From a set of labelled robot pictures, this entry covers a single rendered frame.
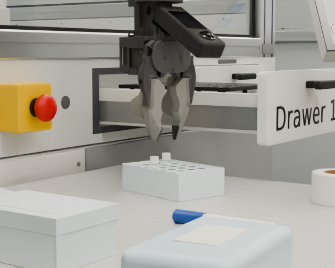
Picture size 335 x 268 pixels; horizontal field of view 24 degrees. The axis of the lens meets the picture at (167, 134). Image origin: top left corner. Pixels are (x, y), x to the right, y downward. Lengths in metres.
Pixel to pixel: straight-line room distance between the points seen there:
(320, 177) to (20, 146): 0.46
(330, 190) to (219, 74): 0.69
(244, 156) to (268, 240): 1.15
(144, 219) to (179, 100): 0.27
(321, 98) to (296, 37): 1.69
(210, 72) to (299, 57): 1.43
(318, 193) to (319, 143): 2.00
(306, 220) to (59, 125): 0.50
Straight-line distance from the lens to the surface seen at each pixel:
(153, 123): 1.11
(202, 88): 1.27
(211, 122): 1.21
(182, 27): 1.07
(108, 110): 1.33
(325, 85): 1.25
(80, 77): 1.30
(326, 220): 0.93
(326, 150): 3.01
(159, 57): 1.10
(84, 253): 0.72
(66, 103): 1.28
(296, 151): 3.04
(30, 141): 1.22
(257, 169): 1.86
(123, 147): 1.40
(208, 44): 1.05
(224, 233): 0.66
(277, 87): 1.17
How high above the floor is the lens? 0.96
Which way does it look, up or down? 6 degrees down
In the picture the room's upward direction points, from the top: straight up
